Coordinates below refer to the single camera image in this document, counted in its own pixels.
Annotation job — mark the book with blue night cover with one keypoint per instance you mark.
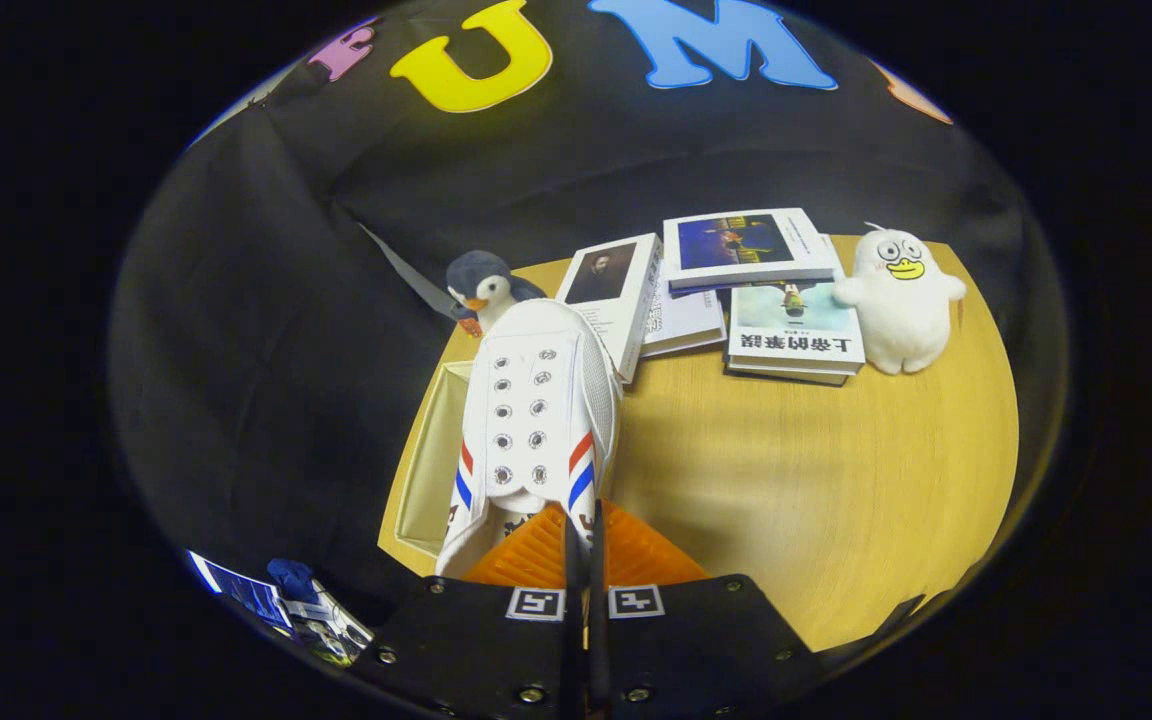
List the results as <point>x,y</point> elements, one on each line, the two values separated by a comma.
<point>746,245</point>

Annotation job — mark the plain white book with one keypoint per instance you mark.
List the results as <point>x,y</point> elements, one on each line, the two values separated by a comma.
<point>686,320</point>

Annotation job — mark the white book with portrait cover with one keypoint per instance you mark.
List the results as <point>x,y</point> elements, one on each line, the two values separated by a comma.
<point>616,290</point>

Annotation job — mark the white shoe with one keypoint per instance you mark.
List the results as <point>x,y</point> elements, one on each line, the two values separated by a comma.
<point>536,400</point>

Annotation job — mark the blue and white object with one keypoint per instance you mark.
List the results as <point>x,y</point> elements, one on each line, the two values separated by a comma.
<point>306,610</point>

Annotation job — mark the book with teal cover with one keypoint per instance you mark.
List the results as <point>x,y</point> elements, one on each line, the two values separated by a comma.
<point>796,330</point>

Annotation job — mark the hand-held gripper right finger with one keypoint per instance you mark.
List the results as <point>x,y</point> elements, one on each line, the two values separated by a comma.
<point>598,660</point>

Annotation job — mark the white duck plush toy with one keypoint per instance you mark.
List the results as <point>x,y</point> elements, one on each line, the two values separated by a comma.
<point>901,310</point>

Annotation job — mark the navy penguin plush toy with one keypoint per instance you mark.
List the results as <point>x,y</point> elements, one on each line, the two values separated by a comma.
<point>486,285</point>

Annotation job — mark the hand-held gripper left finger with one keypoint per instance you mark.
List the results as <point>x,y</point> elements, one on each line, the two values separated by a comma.
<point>572,660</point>

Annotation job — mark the beige fabric storage box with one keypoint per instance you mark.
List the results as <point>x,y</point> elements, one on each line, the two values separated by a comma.
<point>431,470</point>

